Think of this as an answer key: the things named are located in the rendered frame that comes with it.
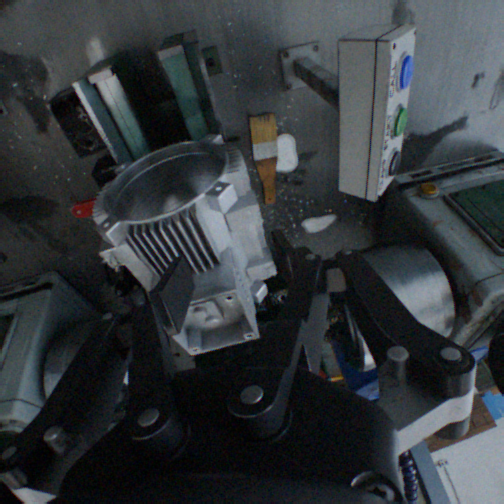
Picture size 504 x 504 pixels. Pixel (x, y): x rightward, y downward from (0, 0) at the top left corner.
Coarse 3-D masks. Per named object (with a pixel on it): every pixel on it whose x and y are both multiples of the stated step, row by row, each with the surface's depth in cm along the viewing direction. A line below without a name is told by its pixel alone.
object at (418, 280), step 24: (384, 264) 52; (408, 264) 51; (432, 264) 51; (408, 288) 49; (432, 288) 48; (336, 312) 54; (432, 312) 48; (336, 336) 61; (360, 336) 48; (360, 360) 51
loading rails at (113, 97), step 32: (192, 32) 37; (96, 64) 37; (128, 64) 38; (192, 64) 32; (96, 96) 33; (128, 96) 35; (160, 96) 44; (192, 96) 36; (128, 128) 37; (160, 128) 45; (192, 128) 39; (128, 160) 40
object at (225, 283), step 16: (224, 256) 33; (192, 272) 33; (208, 272) 32; (224, 272) 32; (240, 272) 36; (208, 288) 31; (224, 288) 30; (240, 288) 33; (192, 304) 34; (208, 304) 34; (224, 304) 37; (240, 304) 32; (192, 320) 38; (208, 320) 35; (224, 320) 39; (240, 320) 39; (176, 336) 35; (192, 336) 39; (208, 336) 40; (224, 336) 39; (240, 336) 39; (256, 336) 38; (192, 352) 38
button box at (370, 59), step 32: (352, 32) 23; (384, 32) 22; (352, 64) 23; (384, 64) 22; (352, 96) 25; (384, 96) 23; (352, 128) 28; (384, 128) 26; (352, 160) 30; (384, 160) 29; (352, 192) 34
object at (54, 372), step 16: (96, 320) 61; (64, 336) 56; (80, 336) 55; (48, 352) 55; (64, 352) 53; (48, 368) 52; (64, 368) 51; (48, 384) 51; (128, 400) 49; (112, 416) 50
